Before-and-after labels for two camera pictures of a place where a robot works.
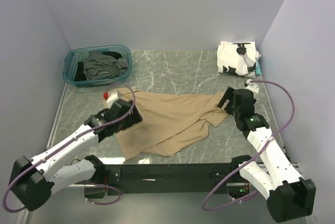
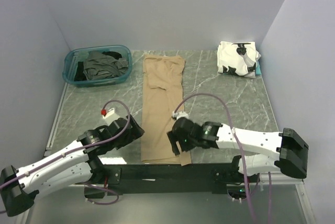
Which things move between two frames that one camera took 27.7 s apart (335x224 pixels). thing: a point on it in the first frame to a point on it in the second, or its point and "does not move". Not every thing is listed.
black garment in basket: (80, 76) does not move
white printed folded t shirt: (237, 58) does not move
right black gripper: (229, 94) to (171, 136)
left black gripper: (134, 118) to (135, 132)
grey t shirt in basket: (98, 66) does not move
